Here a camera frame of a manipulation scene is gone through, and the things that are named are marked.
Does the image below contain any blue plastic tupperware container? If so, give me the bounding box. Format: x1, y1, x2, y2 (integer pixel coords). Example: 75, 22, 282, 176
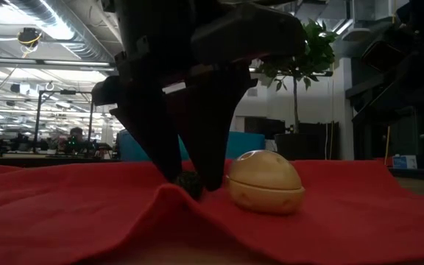
116, 129, 266, 163

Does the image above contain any black plant pot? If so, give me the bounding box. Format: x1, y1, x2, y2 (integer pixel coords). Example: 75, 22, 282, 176
273, 132, 318, 161

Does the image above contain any red cloth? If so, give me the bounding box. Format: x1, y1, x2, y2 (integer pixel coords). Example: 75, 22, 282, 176
0, 158, 424, 265

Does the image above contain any yellow hanging cable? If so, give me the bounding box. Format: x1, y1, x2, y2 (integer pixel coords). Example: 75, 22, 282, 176
384, 124, 392, 166

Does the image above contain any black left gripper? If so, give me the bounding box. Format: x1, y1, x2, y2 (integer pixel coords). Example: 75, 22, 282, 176
91, 2, 308, 193

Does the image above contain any black rig frame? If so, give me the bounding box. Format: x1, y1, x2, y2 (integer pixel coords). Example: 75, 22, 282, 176
34, 90, 96, 152

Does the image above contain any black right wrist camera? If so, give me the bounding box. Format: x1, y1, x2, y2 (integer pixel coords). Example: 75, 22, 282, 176
361, 38, 403, 74

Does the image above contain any dark toy blackberry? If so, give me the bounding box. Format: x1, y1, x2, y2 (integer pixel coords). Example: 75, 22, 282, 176
174, 169, 205, 200

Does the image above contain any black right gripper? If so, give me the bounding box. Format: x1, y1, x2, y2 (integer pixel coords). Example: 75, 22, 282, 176
345, 14, 424, 127

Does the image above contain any person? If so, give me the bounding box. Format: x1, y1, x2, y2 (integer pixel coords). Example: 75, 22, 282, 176
64, 127, 90, 155

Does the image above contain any green artificial plant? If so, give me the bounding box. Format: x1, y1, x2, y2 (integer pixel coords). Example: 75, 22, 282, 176
258, 18, 339, 135

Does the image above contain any dark cabinet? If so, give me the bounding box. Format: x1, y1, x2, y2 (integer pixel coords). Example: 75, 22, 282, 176
236, 116, 287, 141

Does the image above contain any blue and white box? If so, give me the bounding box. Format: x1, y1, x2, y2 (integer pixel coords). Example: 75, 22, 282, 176
392, 154, 418, 170

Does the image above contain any tan toy potato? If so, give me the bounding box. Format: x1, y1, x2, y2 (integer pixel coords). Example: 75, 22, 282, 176
226, 149, 306, 216

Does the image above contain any ceiling cable reel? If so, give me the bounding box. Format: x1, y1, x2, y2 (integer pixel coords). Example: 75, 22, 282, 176
16, 26, 44, 49

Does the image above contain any long ceiling light strip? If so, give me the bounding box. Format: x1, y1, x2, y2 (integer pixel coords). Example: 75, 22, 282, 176
0, 57, 117, 73

